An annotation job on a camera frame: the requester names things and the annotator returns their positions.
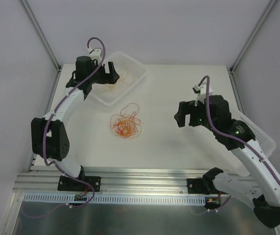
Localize yellow cables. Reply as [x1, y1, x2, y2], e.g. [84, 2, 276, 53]
[100, 68, 137, 95]

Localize orange yellow cable pile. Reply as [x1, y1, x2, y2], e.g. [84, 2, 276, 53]
[109, 102, 145, 139]

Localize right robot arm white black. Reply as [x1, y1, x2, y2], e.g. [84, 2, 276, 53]
[174, 95, 280, 228]

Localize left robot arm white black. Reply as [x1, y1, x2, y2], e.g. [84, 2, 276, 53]
[31, 56, 120, 190]

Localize white left plastic basket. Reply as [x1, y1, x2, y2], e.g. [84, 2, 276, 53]
[87, 51, 148, 107]

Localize white plastic basket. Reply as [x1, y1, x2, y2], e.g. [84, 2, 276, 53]
[193, 108, 276, 177]
[87, 51, 148, 107]

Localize white right plastic basket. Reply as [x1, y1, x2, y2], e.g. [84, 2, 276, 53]
[193, 108, 276, 177]

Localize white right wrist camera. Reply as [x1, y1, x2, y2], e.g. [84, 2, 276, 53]
[192, 82, 213, 106]

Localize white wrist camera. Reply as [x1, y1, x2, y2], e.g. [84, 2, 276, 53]
[87, 47, 102, 62]
[192, 82, 213, 106]

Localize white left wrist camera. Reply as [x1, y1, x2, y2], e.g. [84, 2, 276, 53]
[87, 47, 102, 62]

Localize aluminium frame post left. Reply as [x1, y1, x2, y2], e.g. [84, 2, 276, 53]
[19, 0, 62, 71]

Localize aluminium frame post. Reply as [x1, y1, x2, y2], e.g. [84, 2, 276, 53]
[19, 0, 62, 71]
[229, 0, 279, 74]

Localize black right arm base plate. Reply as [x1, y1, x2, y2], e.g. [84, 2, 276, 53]
[186, 178, 227, 195]

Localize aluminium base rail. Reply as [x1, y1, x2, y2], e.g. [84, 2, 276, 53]
[13, 166, 208, 195]

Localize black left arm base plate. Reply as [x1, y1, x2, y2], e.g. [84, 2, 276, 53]
[57, 176, 102, 192]

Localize aluminium frame post right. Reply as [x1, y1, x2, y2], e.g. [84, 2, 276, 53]
[229, 0, 279, 74]

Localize white slotted cable duct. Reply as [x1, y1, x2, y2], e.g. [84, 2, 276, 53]
[23, 193, 205, 206]

